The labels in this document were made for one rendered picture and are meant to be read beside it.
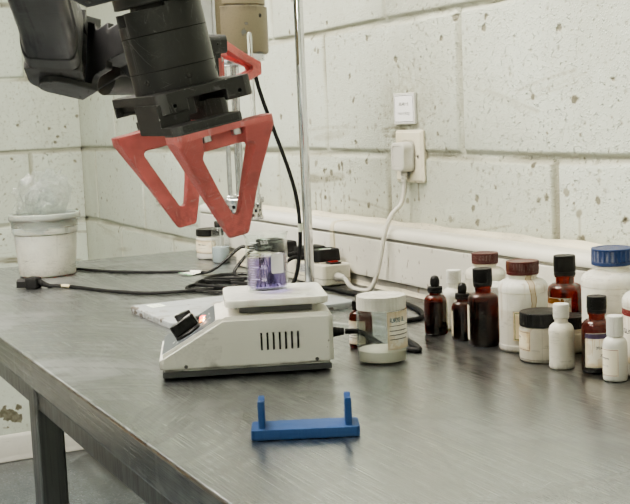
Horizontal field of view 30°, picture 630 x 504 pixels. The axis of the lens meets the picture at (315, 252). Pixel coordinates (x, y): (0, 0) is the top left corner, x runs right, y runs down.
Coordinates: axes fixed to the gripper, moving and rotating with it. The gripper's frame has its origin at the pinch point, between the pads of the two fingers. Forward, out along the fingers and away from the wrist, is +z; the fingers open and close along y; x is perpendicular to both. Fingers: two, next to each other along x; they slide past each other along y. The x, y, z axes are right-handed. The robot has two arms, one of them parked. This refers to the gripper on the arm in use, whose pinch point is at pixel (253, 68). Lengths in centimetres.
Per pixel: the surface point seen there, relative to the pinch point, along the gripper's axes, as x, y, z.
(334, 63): -4, 55, 57
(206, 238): 30, 97, 55
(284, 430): 34.6, -27.9, -18.1
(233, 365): 33.8, -2.6, -6.5
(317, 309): 28.2, -6.4, 3.0
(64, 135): 6, 229, 88
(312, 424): 34.4, -28.4, -15.3
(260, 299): 26.4, -4.0, -3.3
